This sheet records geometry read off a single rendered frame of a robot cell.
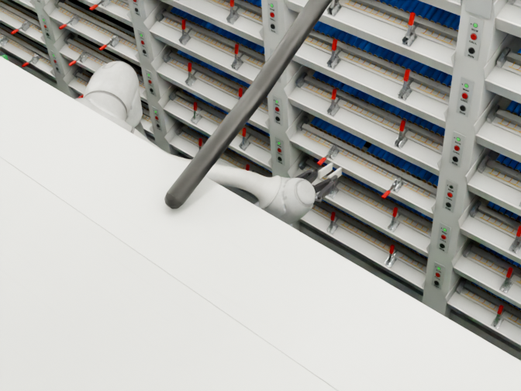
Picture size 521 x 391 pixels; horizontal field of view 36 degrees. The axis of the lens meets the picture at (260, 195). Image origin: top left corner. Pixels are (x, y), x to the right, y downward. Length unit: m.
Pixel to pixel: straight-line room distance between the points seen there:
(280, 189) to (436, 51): 0.58
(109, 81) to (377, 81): 0.81
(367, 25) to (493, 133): 0.48
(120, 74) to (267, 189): 0.54
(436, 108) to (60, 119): 1.48
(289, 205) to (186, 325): 1.38
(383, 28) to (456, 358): 1.67
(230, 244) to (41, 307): 0.22
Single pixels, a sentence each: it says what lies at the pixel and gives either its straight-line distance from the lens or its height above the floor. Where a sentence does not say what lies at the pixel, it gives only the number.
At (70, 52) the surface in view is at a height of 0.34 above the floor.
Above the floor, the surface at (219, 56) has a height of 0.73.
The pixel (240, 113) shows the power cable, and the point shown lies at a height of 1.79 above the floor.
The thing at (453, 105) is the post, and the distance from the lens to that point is 2.35.
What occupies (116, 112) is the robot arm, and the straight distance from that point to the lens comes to 2.27.
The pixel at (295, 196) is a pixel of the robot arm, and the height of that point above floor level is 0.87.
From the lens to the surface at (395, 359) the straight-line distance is 0.82.
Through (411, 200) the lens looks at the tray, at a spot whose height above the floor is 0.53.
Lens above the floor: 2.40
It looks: 44 degrees down
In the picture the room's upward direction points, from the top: 5 degrees counter-clockwise
